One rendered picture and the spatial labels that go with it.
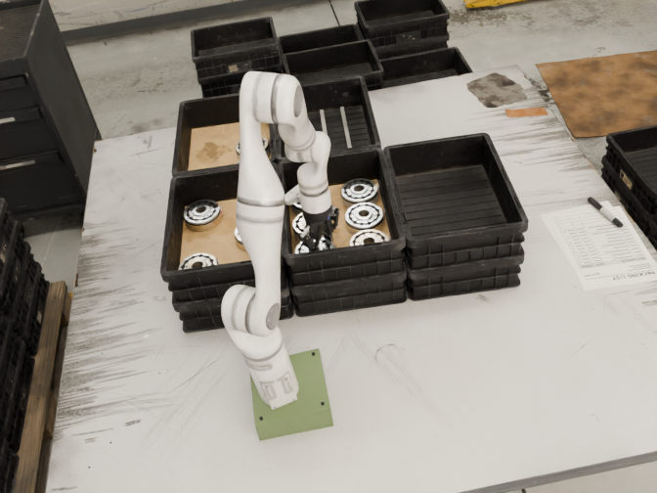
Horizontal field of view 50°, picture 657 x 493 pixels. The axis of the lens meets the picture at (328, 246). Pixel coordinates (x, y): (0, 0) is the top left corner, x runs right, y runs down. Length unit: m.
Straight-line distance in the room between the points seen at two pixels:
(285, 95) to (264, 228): 0.25
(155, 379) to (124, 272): 0.42
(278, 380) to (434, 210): 0.68
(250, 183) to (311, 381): 0.54
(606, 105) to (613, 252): 1.97
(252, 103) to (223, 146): 0.99
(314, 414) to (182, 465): 0.32
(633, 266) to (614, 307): 0.16
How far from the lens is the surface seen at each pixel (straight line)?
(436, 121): 2.51
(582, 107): 3.91
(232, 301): 1.41
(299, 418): 1.61
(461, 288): 1.87
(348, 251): 1.70
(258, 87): 1.30
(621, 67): 4.27
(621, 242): 2.09
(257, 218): 1.33
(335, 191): 2.03
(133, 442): 1.76
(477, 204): 1.96
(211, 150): 2.28
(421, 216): 1.92
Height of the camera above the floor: 2.10
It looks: 43 degrees down
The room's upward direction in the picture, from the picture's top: 8 degrees counter-clockwise
